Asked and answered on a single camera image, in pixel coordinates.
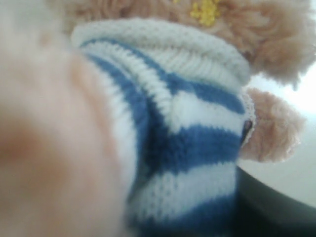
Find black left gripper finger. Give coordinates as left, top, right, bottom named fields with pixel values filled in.
left=234, top=168, right=316, bottom=237

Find beige teddy bear striped sweater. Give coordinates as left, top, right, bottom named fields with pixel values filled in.
left=0, top=0, right=316, bottom=237

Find yellow millet grains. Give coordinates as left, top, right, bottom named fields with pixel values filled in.
left=190, top=0, right=221, bottom=27

